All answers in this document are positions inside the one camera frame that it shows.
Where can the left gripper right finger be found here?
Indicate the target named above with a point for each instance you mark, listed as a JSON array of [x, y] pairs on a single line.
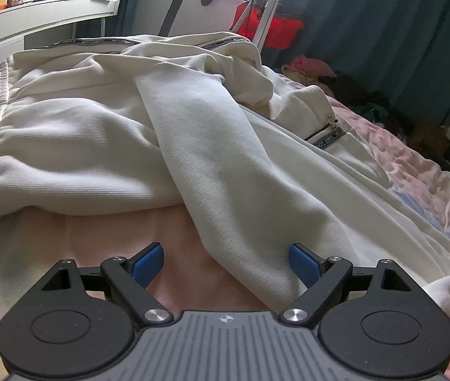
[[367, 322]]

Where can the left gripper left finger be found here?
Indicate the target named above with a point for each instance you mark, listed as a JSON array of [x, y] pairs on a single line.
[[82, 322]]

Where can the white zip-up jacket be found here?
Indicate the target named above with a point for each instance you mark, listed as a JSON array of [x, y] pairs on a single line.
[[117, 125]]

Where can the dark clothes pile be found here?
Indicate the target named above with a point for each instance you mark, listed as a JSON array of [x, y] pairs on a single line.
[[425, 136]]

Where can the white folding stand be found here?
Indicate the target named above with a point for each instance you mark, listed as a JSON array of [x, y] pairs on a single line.
[[266, 18]]

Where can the pink patterned bed sheet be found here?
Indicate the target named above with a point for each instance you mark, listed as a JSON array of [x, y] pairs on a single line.
[[32, 239]]

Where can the pink cloth pile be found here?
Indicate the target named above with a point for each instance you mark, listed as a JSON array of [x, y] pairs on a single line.
[[305, 69]]

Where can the dark teal curtain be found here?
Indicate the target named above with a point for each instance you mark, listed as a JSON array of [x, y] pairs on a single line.
[[398, 47]]

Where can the white desk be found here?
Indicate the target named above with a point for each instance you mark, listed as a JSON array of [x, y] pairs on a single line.
[[29, 18]]

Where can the red bag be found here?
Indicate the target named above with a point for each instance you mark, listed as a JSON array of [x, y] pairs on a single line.
[[282, 31]]

